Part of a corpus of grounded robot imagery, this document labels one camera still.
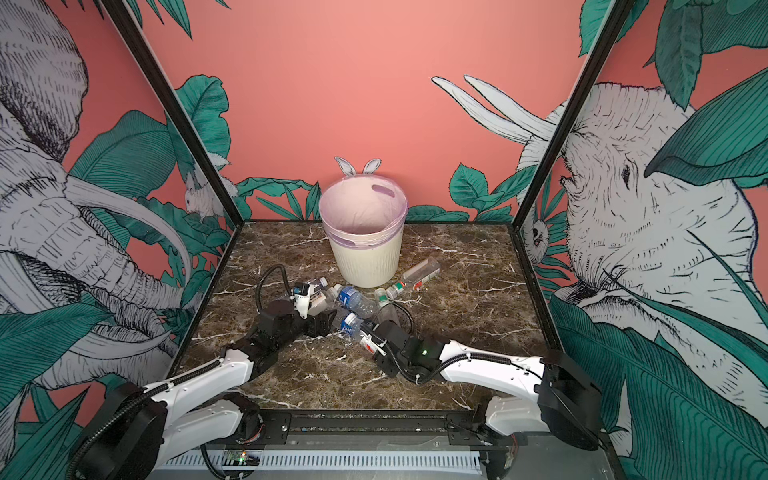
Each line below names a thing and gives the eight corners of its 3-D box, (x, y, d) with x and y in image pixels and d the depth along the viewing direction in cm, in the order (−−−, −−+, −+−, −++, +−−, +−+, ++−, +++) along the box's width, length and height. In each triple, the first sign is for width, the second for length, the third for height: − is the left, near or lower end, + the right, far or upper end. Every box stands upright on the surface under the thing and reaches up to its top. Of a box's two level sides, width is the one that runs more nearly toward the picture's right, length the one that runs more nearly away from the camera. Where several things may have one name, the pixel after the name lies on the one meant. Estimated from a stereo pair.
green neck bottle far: (395, 304, 99) (395, 298, 96) (385, 292, 102) (385, 285, 99) (441, 274, 107) (442, 267, 104) (430, 263, 110) (431, 256, 107)
